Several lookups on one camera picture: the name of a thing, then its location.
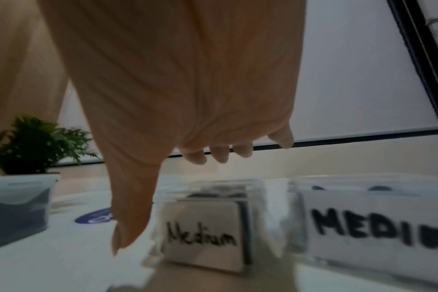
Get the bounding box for person's right hand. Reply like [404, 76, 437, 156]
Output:
[37, 0, 307, 256]

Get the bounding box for beige curtain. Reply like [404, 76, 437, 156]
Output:
[0, 0, 69, 175]

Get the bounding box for green potted plant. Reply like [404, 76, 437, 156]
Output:
[0, 114, 101, 176]

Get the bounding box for small clear labelled box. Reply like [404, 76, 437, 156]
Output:
[142, 178, 288, 277]

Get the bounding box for blue round sticker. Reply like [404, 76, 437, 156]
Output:
[75, 207, 116, 225]

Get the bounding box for white black-framed projection screen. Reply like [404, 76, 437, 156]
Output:
[56, 0, 438, 166]

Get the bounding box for clear plastic bin dark contents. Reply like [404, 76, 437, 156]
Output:
[0, 172, 62, 252]

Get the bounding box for large clear labelled box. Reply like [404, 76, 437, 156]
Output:
[287, 172, 438, 286]

